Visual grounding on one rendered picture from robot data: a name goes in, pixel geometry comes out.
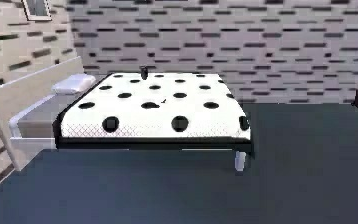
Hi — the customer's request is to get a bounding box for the white pillow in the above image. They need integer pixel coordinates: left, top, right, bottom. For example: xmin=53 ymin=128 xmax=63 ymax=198
xmin=51 ymin=73 xmax=97 ymax=96

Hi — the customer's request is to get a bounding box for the white bed with black dots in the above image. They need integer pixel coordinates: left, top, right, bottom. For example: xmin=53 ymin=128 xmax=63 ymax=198
xmin=0 ymin=55 xmax=256 ymax=173

